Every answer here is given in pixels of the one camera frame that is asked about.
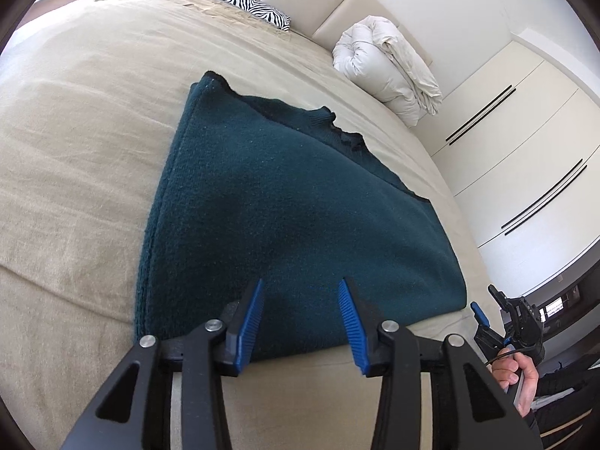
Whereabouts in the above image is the white wardrobe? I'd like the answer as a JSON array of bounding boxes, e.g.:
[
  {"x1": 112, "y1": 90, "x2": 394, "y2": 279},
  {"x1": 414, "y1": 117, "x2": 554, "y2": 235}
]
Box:
[{"x1": 417, "y1": 33, "x2": 600, "y2": 291}]

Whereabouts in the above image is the person's right hand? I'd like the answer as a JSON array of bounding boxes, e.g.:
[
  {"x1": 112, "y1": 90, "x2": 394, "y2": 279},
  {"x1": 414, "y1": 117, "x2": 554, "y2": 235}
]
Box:
[{"x1": 492, "y1": 348, "x2": 541, "y2": 417}]

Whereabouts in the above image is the zebra print pillow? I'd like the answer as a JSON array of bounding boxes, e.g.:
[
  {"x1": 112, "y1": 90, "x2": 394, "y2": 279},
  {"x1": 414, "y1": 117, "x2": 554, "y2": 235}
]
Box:
[{"x1": 196, "y1": 0, "x2": 291, "y2": 33}]

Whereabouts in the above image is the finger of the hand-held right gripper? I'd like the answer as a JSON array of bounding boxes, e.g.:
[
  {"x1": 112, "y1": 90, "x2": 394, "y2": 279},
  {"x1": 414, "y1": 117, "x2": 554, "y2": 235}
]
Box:
[
  {"x1": 487, "y1": 284, "x2": 513, "y2": 312},
  {"x1": 470, "y1": 302, "x2": 491, "y2": 330}
]

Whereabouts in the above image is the beige padded headboard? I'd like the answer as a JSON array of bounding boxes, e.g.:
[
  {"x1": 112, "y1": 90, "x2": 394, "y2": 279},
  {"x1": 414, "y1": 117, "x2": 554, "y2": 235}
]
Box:
[{"x1": 260, "y1": 0, "x2": 434, "y2": 67}]

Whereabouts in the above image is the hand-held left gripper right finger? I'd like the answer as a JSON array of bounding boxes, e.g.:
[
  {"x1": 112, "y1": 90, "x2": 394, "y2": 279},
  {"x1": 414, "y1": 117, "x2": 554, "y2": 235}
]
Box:
[{"x1": 337, "y1": 276, "x2": 545, "y2": 450}]

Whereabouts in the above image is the dark low cabinet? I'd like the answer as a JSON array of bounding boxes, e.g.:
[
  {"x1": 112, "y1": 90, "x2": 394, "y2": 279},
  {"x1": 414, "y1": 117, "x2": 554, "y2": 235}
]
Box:
[{"x1": 532, "y1": 273, "x2": 595, "y2": 336}]

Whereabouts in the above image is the person's dark striped clothing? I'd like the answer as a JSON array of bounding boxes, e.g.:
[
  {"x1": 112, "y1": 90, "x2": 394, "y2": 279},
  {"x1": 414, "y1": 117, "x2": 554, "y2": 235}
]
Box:
[{"x1": 525, "y1": 358, "x2": 600, "y2": 450}]

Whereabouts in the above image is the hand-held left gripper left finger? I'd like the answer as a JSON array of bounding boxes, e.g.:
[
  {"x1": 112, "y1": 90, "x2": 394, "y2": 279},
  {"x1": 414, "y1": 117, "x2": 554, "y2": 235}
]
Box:
[{"x1": 61, "y1": 279, "x2": 266, "y2": 450}]

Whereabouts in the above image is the bed with beige cover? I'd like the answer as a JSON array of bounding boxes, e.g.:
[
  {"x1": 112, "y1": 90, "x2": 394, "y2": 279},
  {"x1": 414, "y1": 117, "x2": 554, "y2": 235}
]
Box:
[{"x1": 0, "y1": 0, "x2": 498, "y2": 450}]

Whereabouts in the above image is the black wardrobe handle pair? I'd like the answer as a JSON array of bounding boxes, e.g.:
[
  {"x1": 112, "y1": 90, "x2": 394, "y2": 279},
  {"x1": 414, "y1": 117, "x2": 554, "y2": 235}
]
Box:
[
  {"x1": 501, "y1": 158, "x2": 588, "y2": 236},
  {"x1": 445, "y1": 85, "x2": 517, "y2": 146}
]

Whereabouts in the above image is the dark green sweater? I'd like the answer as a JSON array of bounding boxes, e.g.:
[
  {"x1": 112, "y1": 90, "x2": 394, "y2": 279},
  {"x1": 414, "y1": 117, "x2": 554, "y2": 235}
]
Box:
[{"x1": 133, "y1": 70, "x2": 467, "y2": 364}]

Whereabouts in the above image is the folded white duvet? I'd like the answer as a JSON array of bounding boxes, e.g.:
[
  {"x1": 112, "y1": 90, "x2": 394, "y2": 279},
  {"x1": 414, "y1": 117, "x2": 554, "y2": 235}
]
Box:
[{"x1": 332, "y1": 15, "x2": 444, "y2": 127}]

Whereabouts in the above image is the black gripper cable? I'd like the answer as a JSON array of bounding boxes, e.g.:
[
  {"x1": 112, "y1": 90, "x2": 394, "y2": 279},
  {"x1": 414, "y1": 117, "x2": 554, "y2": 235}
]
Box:
[{"x1": 485, "y1": 344, "x2": 519, "y2": 367}]

